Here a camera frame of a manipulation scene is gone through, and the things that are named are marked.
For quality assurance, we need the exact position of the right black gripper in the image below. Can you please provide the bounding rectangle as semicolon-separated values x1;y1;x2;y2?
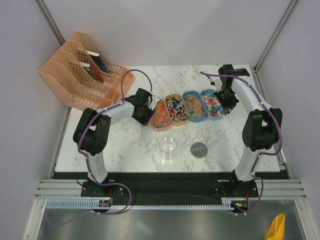
213;87;240;115

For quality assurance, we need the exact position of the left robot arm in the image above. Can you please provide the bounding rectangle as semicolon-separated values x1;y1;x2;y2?
73;88;160;197

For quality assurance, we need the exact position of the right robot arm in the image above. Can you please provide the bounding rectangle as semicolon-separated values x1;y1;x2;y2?
215;64;283;197

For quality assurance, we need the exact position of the light blue candy tray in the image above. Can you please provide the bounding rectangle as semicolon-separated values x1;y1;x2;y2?
200;89;223;121

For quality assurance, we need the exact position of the pink star candy tray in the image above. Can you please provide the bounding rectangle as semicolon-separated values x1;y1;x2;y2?
150;99;171;132

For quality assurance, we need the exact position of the blue jelly candy tray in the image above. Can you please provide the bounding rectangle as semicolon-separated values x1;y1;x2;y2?
182;90;208;123

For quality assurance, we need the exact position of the tan lollipop tray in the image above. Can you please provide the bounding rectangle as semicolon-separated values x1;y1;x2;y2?
164;93;189;127

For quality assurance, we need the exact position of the clear plastic jar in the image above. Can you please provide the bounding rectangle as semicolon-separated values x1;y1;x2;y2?
158;136;178;164

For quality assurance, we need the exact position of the silver jar lid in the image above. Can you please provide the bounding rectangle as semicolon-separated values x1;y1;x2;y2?
190;142;208;159

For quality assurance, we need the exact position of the red green book in rack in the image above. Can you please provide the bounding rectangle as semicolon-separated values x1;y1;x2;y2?
80;62;104;84

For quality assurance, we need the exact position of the black book in rack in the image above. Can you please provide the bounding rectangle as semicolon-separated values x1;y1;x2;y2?
86;50;110;74

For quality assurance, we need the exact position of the peach file organizer rack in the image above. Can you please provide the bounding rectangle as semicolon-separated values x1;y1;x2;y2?
38;31;135;110

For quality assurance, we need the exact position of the yellow plastic scoop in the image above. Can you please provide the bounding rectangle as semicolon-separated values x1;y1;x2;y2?
264;213;286;240

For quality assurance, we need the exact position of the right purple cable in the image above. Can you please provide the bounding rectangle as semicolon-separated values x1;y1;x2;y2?
199;71;284;217

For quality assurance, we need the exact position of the purple cable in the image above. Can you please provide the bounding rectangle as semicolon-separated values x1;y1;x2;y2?
199;71;284;217
44;68;155;228

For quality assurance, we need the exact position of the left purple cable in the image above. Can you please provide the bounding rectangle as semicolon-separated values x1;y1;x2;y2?
44;68;155;228

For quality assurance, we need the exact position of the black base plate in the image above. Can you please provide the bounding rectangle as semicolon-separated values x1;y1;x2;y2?
81;172;261;211

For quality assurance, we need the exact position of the white cable duct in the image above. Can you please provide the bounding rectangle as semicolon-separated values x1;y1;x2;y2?
45;199;239;210

